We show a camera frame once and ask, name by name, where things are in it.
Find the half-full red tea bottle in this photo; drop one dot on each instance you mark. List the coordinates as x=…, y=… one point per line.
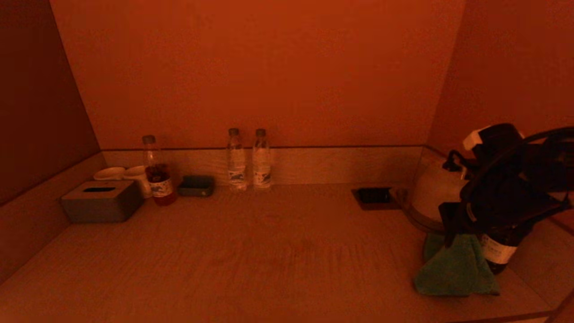
x=160, y=188

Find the dark drink bottle white label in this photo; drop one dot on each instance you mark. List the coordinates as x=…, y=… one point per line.
x=500, y=253

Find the green microfibre cloth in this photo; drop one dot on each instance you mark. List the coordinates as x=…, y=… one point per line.
x=453, y=273

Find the black recessed power socket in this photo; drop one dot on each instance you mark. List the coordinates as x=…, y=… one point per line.
x=373, y=196

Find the grey tissue box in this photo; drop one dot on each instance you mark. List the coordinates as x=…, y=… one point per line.
x=103, y=207

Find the small dark rectangular tray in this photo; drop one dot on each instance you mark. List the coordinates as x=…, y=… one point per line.
x=196, y=185

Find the white ceramic cup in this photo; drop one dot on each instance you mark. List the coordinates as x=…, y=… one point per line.
x=109, y=173
x=139, y=176

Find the right robot arm red black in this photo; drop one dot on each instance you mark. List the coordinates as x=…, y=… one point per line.
x=558, y=166

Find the white electric kettle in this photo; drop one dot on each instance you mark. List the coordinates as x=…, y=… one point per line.
x=435, y=193

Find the clear water bottle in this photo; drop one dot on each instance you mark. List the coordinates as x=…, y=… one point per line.
x=261, y=170
x=236, y=170

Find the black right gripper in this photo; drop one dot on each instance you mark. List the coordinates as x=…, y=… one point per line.
x=502, y=206

